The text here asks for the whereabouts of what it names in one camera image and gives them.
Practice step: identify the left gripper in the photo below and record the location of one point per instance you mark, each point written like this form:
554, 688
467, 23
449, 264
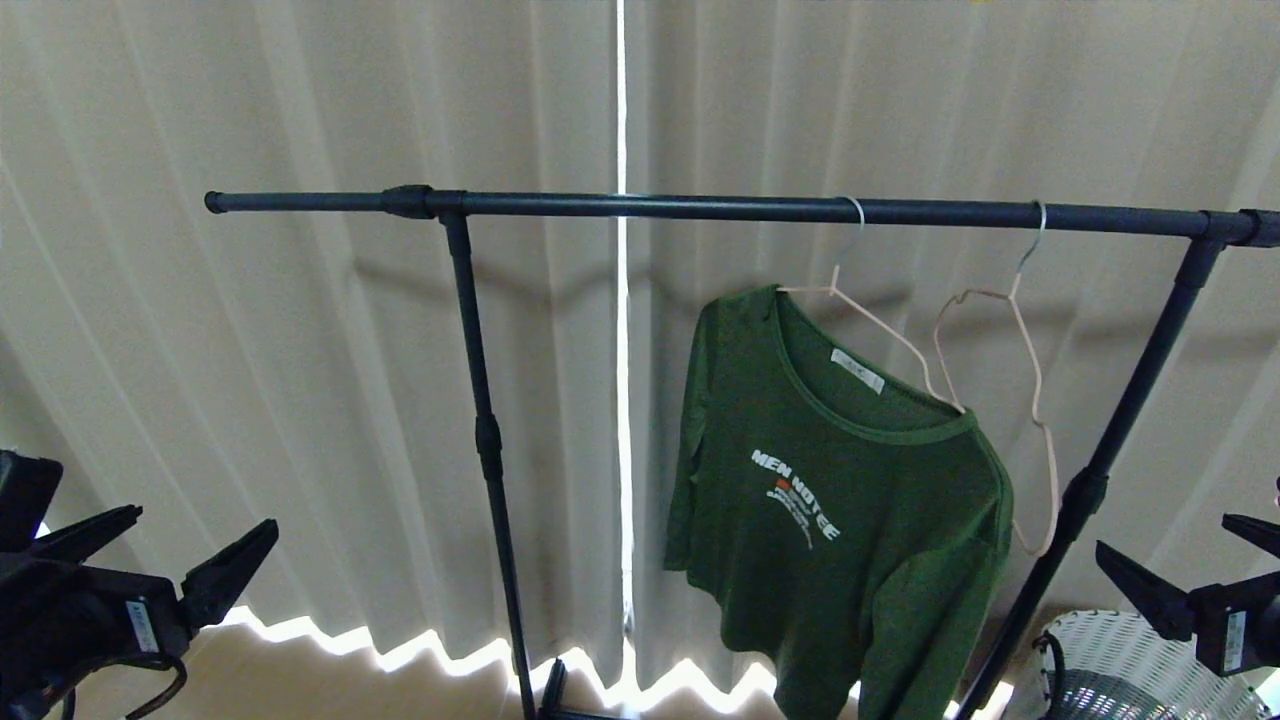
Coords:
70, 620

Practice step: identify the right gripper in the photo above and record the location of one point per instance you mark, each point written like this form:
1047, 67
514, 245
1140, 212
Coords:
1245, 625

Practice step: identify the white laundry basket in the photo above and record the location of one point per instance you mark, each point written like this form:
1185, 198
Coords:
1120, 650

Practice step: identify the pink clothes hanger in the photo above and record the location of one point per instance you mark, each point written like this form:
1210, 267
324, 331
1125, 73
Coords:
1035, 390
880, 325

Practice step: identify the black clothes rack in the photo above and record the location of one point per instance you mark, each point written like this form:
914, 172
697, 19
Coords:
700, 208

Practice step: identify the green printed shirt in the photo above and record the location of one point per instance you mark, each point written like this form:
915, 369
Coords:
830, 560

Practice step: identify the beige curtain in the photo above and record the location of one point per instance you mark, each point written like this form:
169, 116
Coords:
250, 400

